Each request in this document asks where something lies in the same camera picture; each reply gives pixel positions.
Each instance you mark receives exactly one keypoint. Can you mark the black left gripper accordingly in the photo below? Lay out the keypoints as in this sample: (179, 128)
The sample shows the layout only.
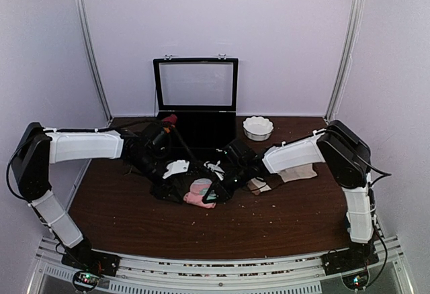
(160, 190)

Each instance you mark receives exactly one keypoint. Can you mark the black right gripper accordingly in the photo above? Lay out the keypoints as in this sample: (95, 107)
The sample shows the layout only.
(222, 194)

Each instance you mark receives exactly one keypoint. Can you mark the pink mint patterned sock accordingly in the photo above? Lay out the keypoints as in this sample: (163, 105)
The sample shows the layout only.
(197, 190)

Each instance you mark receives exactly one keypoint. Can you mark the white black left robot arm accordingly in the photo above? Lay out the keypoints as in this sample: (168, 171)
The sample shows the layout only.
(67, 152)

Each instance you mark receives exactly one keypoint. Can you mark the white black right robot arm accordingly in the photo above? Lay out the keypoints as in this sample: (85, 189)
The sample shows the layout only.
(345, 154)

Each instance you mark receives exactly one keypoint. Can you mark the maroon yellow argyle sock roll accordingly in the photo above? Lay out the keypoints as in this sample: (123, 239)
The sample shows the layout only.
(169, 119)

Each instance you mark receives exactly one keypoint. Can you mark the beige brown cuffed sock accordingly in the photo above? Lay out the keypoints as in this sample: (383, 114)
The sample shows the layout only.
(258, 186)

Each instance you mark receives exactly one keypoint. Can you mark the white scalloped ceramic bowl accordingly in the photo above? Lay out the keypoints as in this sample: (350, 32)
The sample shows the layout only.
(257, 128)

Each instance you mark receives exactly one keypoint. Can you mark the beige striped sock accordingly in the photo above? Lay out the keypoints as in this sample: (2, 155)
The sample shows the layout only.
(302, 172)

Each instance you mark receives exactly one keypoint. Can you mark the black compartment storage box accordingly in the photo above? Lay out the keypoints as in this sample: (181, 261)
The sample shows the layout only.
(202, 93)

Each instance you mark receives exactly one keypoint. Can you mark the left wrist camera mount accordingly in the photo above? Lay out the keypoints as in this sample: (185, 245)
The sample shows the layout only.
(176, 167)

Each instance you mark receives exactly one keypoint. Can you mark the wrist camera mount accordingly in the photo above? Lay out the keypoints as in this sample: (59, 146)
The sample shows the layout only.
(216, 168)
(176, 167)

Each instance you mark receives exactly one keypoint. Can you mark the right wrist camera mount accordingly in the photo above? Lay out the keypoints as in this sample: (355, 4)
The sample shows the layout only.
(216, 168)

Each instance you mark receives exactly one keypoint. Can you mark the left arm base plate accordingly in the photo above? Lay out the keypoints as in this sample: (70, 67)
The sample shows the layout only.
(90, 262)

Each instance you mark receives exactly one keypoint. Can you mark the aluminium table edge rail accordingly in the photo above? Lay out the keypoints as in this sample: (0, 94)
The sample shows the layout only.
(305, 273)

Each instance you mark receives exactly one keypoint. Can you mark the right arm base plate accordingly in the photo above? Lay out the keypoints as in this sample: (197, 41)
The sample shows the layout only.
(357, 256)

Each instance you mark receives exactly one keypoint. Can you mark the left aluminium frame post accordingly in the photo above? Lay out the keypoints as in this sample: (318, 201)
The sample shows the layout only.
(91, 58)

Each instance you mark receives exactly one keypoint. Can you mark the aluminium frame post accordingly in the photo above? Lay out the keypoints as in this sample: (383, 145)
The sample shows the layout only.
(91, 58)
(355, 14)

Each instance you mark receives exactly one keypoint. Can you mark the right aluminium frame post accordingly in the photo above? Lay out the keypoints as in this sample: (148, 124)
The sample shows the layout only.
(355, 14)

